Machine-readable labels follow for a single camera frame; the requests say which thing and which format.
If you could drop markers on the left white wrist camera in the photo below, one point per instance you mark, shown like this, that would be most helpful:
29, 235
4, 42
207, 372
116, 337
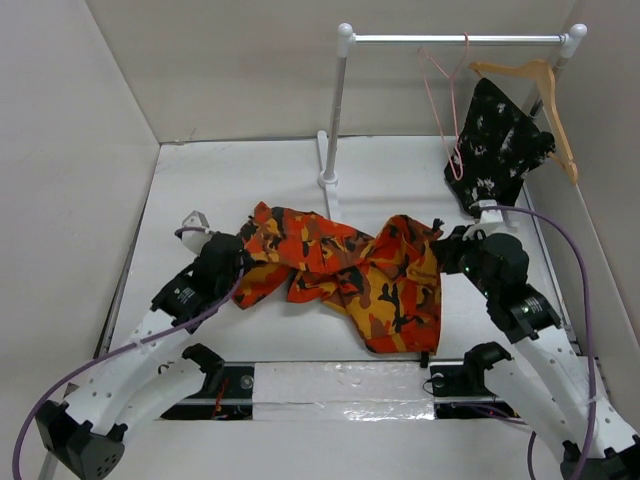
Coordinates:
194, 232

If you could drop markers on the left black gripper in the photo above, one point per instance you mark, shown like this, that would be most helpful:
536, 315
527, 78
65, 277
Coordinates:
245, 264

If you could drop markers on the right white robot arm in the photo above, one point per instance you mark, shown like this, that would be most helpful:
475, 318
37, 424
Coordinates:
541, 378

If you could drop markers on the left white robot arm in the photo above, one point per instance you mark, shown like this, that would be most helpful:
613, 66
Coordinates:
157, 366

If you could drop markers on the black white patterned garment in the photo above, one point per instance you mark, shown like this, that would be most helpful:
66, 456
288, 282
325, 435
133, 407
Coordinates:
498, 146

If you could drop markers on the wooden clothes hanger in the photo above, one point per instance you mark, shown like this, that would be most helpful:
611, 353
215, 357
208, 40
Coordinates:
541, 73

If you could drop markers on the orange camouflage trousers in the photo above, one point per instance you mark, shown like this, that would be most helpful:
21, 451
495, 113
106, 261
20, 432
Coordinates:
388, 284

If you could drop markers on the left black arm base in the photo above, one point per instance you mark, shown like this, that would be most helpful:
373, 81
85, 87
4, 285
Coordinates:
228, 398

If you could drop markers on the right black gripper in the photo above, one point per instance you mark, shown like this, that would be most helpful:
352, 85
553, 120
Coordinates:
447, 248

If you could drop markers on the pink wire hanger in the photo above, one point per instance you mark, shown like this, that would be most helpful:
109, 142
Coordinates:
452, 100

